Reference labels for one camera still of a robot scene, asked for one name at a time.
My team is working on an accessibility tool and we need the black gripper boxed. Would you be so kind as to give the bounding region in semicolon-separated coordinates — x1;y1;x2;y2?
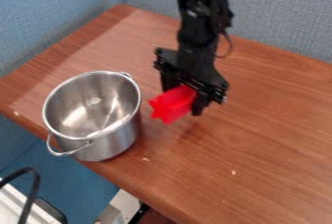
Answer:
154;48;229;116

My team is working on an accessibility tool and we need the red block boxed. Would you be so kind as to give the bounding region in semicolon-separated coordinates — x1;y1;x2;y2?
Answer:
147;85;196;124

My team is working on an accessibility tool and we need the stainless steel pot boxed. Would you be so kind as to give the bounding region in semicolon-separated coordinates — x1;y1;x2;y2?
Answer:
42;71;142;162

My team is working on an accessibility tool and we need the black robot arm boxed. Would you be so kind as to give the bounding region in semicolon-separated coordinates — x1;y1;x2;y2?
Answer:
154;0;233;115

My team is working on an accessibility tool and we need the dark chair part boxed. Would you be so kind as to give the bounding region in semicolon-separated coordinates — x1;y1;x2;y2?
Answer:
26;197;67;224

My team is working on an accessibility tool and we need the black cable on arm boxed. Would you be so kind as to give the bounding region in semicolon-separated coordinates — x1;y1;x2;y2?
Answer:
214;30;234;59

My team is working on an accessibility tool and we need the table leg frame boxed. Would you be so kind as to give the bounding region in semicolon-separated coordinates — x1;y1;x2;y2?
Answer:
95;188;174;224

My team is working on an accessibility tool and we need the black hose bottom left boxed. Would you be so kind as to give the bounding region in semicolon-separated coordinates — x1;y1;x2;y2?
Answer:
0;167;41;224

